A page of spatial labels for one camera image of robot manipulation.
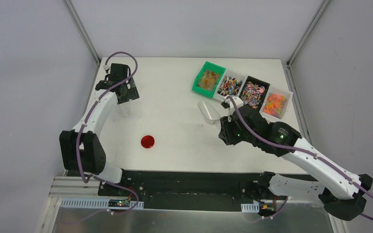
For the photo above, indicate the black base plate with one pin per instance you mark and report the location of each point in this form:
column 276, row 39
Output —
column 196, row 191

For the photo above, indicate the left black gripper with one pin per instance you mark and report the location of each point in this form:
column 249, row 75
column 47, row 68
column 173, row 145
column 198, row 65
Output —
column 127, row 93

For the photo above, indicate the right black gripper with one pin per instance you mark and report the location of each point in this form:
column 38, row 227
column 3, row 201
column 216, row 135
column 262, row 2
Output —
column 225, row 133

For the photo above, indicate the clear plastic scoop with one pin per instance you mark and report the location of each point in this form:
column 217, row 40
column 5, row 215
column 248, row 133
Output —
column 209, row 113

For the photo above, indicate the red jar lid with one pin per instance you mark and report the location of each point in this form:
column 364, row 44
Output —
column 147, row 141

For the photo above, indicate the green candy bin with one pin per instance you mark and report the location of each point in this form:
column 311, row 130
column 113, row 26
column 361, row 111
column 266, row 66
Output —
column 208, row 79

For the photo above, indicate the white gummy bin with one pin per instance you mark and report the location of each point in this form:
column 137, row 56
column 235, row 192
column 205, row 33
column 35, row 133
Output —
column 276, row 103

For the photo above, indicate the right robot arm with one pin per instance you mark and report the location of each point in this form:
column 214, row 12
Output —
column 339, row 191

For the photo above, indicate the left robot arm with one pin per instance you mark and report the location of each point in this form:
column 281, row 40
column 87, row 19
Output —
column 81, row 148

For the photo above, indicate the aluminium frame rail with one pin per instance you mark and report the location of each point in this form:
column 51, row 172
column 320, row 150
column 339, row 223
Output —
column 73, row 187

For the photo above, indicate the black candy bin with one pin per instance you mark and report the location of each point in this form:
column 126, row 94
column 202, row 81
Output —
column 253, row 92

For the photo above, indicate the clear plastic jar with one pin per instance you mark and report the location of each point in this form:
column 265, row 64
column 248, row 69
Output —
column 124, row 109

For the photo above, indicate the white lollipop bin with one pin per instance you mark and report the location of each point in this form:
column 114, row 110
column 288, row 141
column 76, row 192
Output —
column 230, row 83

